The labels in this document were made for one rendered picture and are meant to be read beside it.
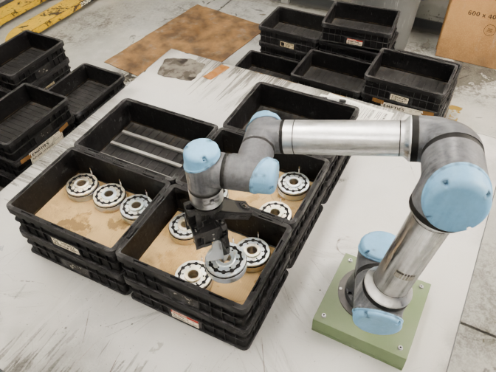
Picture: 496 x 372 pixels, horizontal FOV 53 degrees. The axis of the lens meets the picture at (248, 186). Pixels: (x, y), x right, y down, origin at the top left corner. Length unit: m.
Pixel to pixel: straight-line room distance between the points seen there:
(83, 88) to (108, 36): 1.35
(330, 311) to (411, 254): 0.45
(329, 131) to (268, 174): 0.17
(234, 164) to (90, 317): 0.77
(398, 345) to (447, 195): 0.60
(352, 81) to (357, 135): 1.91
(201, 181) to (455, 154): 0.48
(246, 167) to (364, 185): 0.93
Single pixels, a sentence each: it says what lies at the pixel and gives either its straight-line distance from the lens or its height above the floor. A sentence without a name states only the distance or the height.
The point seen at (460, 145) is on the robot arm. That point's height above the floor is 1.40.
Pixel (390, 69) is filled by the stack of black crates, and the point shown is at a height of 0.49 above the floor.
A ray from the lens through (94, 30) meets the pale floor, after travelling 4.46.
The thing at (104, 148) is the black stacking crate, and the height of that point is 0.83.
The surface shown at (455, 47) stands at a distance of 4.03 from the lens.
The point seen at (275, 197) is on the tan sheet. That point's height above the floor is 0.83.
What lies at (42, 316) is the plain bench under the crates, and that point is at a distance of 1.64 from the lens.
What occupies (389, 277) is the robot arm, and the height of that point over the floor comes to 1.08.
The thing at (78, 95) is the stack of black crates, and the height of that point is 0.38.
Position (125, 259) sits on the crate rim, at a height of 0.93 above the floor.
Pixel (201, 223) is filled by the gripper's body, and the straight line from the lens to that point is 1.14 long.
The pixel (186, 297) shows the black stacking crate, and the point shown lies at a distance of 1.37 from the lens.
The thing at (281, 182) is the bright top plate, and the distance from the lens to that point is 1.62.
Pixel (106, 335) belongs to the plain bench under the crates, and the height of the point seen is 0.70.
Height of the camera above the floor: 2.01
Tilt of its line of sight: 46 degrees down
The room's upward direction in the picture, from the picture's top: 2 degrees counter-clockwise
